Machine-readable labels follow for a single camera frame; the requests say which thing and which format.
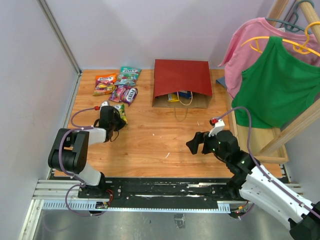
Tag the red paper bag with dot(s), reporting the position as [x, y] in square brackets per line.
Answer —
[172, 76]

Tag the teal Fox's mint candy bag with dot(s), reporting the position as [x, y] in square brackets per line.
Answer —
[128, 76]

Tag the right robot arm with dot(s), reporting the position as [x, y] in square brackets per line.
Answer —
[251, 181]

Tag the teal clothes hanger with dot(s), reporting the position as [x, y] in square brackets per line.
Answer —
[291, 26]

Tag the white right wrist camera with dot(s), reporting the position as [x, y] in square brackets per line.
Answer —
[217, 126]

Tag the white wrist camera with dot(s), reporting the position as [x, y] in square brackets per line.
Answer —
[217, 126]
[103, 104]

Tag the aluminium frame post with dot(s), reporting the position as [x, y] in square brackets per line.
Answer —
[59, 35]

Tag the wooden clothes rack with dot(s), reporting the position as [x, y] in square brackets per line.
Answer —
[269, 144]

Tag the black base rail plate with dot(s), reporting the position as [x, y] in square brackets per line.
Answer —
[166, 193]

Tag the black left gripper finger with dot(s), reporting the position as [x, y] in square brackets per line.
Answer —
[119, 123]
[116, 114]

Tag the blue grey mat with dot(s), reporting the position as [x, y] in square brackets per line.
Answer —
[221, 81]

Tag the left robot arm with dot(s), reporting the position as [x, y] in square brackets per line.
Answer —
[70, 149]

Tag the purple black cherry candy bag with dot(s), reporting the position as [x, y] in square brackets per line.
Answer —
[124, 94]

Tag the orange Fox's fruits candy bag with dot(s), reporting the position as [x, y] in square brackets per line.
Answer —
[104, 84]

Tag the yellow snack bar wrapper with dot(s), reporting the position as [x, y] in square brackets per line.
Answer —
[172, 98]

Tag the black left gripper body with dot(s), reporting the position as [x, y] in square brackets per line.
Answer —
[112, 123]

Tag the blue Doritos chips bag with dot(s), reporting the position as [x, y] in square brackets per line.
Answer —
[185, 94]

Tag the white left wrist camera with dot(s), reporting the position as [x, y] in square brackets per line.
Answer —
[103, 104]

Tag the green yellow Fox's candy bag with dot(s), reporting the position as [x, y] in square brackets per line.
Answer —
[121, 110]

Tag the pink t-shirt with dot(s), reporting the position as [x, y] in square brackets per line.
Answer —
[238, 59]

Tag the green tank top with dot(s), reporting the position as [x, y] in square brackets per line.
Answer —
[275, 89]

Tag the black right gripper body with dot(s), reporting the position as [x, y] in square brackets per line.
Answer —
[210, 145]

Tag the yellow clothes hanger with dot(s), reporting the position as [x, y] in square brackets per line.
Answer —
[299, 48]

